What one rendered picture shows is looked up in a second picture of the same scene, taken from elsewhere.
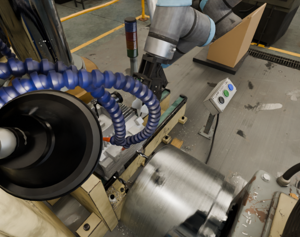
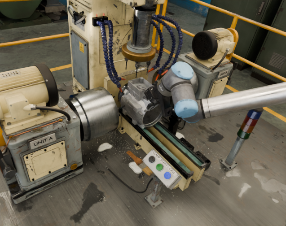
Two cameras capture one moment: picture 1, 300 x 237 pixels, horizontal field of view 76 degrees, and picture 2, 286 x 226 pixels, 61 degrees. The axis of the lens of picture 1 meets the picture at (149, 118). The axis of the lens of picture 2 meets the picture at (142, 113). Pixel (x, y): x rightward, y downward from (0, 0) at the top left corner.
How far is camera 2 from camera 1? 119 cm
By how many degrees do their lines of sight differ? 69
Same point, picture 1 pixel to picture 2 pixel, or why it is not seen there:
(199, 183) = (86, 98)
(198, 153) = (133, 181)
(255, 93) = not seen: outside the picture
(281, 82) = not seen: outside the picture
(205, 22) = (178, 95)
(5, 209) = (90, 40)
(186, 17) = (171, 78)
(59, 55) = (133, 38)
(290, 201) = (59, 115)
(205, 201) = (79, 96)
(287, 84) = not seen: outside the picture
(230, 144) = (134, 213)
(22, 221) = (90, 47)
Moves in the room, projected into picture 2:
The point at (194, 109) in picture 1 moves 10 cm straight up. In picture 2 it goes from (188, 204) to (194, 193)
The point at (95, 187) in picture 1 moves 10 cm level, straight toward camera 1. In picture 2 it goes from (105, 80) to (87, 81)
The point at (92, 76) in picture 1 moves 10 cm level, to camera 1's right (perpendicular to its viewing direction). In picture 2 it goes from (102, 31) to (93, 38)
